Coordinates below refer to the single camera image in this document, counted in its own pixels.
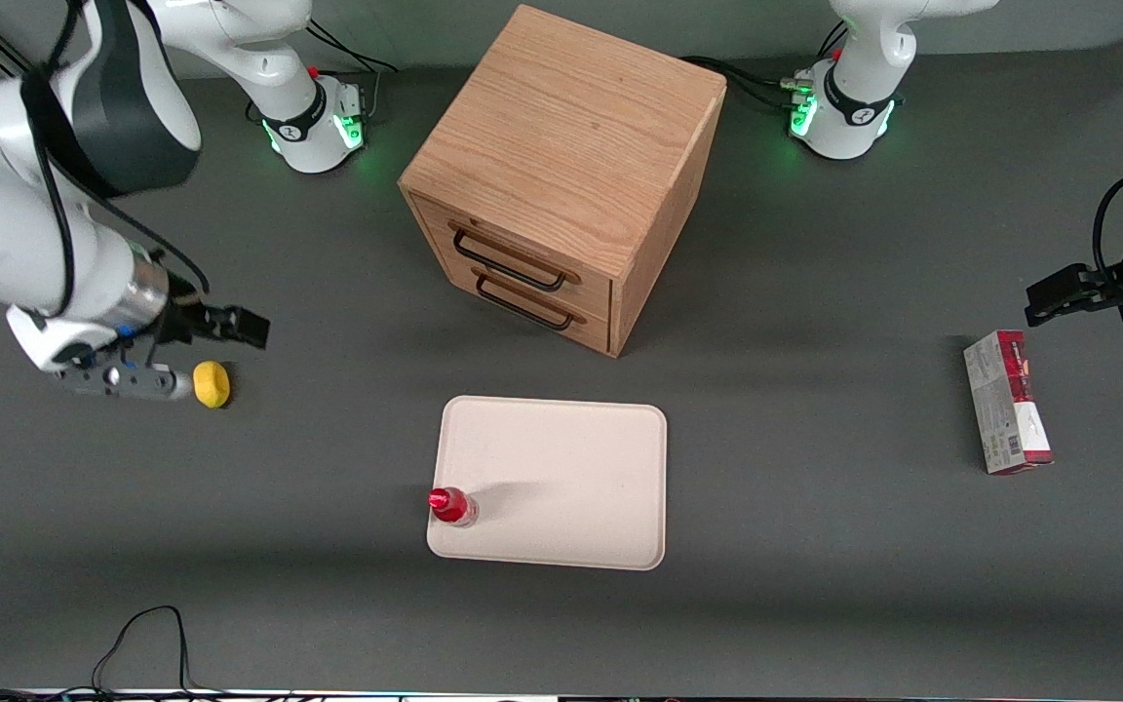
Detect black left arm base cables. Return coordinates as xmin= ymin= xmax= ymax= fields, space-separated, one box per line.
xmin=682 ymin=19 xmax=851 ymax=112

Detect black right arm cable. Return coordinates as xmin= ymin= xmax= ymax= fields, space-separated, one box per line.
xmin=19 ymin=0 xmax=213 ymax=315

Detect short black drawer handle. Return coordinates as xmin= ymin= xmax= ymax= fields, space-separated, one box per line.
xmin=475 ymin=275 xmax=576 ymax=332

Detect wooden drawer with long handle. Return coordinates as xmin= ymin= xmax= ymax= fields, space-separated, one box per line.
xmin=410 ymin=190 xmax=614 ymax=315

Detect wooden drawer cabinet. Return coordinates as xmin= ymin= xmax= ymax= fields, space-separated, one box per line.
xmin=398 ymin=4 xmax=728 ymax=359

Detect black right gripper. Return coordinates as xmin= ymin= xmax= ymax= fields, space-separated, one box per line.
xmin=146 ymin=267 xmax=271 ymax=351

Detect cream plastic tray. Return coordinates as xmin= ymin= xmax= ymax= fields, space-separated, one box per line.
xmin=426 ymin=395 xmax=669 ymax=571

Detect red coke bottle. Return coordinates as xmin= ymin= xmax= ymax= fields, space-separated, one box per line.
xmin=428 ymin=487 xmax=479 ymax=529

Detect grey and red carton box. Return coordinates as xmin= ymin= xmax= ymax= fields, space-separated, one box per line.
xmin=963 ymin=330 xmax=1054 ymax=476

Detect wooden drawer with short handle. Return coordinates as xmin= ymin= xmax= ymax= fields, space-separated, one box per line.
xmin=443 ymin=261 xmax=613 ymax=355

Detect thin black table cable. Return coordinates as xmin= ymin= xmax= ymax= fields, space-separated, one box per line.
xmin=0 ymin=604 xmax=260 ymax=701

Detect long black drawer handle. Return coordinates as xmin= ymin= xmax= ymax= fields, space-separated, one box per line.
xmin=451 ymin=226 xmax=568 ymax=293

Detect black right arm base cables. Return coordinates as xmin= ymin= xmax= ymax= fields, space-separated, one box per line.
xmin=304 ymin=19 xmax=400 ymax=126

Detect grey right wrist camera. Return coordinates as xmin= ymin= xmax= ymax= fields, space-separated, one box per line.
xmin=58 ymin=359 xmax=195 ymax=404

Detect black arm base cables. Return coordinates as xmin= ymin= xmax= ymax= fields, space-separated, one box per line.
xmin=304 ymin=19 xmax=400 ymax=126
xmin=682 ymin=19 xmax=851 ymax=112

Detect yellow lemon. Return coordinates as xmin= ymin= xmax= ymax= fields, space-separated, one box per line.
xmin=193 ymin=361 xmax=231 ymax=410

